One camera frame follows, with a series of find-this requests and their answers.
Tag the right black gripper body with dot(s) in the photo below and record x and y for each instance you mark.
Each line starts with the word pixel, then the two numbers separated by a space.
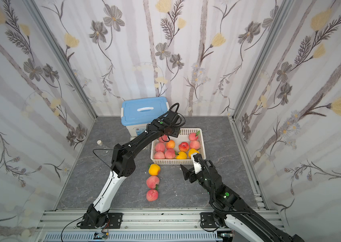
pixel 190 173

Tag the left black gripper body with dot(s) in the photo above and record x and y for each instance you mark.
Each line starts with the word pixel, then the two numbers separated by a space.
pixel 164 134

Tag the pink peach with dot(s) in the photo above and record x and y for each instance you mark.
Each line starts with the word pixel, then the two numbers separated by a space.
pixel 194 136
pixel 152 182
pixel 163 139
pixel 194 144
pixel 152 195
pixel 160 147
pixel 159 155

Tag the white perforated plastic basket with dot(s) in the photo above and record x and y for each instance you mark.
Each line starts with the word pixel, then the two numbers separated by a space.
pixel 183 137

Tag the orange red peach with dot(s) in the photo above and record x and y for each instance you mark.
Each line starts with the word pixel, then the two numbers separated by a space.
pixel 184 146

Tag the pink peach second row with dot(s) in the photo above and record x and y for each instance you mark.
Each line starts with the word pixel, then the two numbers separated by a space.
pixel 170 154

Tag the pink peach top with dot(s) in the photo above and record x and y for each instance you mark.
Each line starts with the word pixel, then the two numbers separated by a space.
pixel 159 155

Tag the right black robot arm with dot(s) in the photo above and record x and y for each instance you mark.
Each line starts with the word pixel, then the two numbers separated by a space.
pixel 253 227

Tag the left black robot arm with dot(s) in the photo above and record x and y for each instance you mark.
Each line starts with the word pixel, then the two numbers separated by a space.
pixel 122 166

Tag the blue lid storage box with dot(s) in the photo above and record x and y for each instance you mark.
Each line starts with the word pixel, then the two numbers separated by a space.
pixel 137 113

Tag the pink peach bottom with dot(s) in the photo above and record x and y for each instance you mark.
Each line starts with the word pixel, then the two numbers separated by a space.
pixel 152 195

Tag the small glass flask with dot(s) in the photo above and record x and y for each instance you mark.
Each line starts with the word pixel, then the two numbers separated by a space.
pixel 102 146

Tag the small green circuit board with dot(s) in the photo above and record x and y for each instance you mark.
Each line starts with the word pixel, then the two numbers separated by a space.
pixel 101 236

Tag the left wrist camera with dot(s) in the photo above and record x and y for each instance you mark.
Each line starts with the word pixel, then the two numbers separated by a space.
pixel 173 116

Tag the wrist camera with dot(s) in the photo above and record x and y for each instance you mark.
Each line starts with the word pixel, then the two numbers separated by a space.
pixel 197 158
pixel 173 116

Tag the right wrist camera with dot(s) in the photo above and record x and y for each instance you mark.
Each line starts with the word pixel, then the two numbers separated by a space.
pixel 197 158

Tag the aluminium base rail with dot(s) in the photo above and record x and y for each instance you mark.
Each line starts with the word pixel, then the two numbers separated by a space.
pixel 175 216

